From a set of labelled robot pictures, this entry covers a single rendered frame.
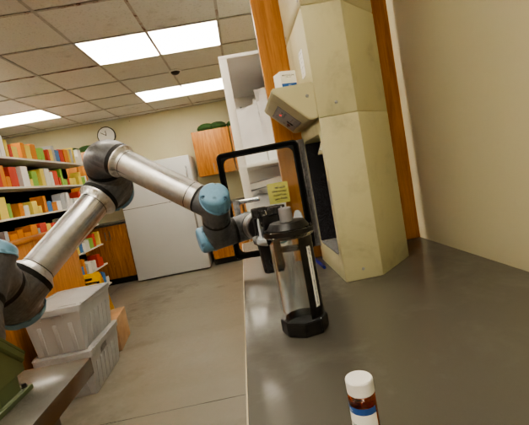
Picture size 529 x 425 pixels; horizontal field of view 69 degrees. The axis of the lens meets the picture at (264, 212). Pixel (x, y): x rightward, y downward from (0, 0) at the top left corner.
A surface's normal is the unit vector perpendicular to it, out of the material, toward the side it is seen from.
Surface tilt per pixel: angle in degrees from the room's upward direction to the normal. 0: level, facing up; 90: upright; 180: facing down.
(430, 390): 0
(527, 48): 90
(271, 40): 90
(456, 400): 0
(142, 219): 90
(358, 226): 90
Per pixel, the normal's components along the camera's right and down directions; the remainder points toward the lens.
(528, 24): -0.98, 0.18
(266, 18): 0.06, 0.09
